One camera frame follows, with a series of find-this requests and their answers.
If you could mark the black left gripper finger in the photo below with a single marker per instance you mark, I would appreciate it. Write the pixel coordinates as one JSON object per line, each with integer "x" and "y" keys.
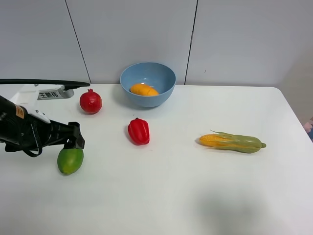
{"x": 73, "y": 138}

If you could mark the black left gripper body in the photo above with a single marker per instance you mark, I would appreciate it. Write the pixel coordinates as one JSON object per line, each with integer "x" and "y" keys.
{"x": 23, "y": 132}

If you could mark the green lime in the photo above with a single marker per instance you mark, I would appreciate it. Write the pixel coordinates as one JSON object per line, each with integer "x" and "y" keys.
{"x": 70, "y": 160}

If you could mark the red pomegranate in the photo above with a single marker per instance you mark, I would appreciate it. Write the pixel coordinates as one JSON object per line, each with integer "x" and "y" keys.
{"x": 90, "y": 102}

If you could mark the orange mango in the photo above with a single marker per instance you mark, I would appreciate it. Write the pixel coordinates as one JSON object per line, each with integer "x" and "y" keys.
{"x": 143, "y": 90}

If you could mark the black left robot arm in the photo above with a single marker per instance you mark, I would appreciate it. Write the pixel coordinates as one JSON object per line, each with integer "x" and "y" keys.
{"x": 28, "y": 130}

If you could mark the blue plastic bowl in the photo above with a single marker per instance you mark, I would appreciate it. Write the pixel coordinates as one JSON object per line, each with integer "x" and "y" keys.
{"x": 156, "y": 75}

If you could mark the red bell pepper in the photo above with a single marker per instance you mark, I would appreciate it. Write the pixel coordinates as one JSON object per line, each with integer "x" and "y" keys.
{"x": 138, "y": 131}

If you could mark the corn cob with husk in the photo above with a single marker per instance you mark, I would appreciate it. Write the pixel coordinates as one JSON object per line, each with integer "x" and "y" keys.
{"x": 231, "y": 142}

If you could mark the pink object at table edge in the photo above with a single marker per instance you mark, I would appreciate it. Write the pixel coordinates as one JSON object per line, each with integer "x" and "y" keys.
{"x": 308, "y": 127}

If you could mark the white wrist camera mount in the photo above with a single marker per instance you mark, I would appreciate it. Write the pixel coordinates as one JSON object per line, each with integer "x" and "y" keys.
{"x": 28, "y": 95}

